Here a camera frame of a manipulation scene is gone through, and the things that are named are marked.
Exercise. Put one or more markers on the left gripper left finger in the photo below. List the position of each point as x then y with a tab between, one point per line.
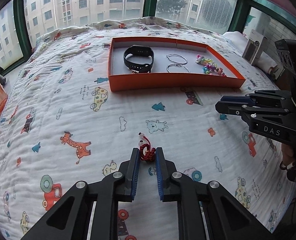
90	211

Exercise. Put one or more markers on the black smart band watch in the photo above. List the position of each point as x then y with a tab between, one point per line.
139	58

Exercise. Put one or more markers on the cartoon print bed quilt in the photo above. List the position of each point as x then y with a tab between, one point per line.
62	124

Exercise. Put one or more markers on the white grey product box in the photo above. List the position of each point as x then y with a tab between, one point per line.
254	48

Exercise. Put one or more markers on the person right hand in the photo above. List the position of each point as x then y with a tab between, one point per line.
288	163

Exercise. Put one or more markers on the orange shallow tray box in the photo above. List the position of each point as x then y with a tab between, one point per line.
120	78

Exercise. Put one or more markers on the large silver hoop earring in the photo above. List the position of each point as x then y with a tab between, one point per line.
177	68

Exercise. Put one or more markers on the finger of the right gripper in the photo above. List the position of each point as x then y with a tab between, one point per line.
240	108
245	100

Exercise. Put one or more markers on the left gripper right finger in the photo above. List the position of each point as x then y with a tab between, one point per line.
205	211

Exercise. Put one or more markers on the green window frame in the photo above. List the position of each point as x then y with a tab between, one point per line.
23	22

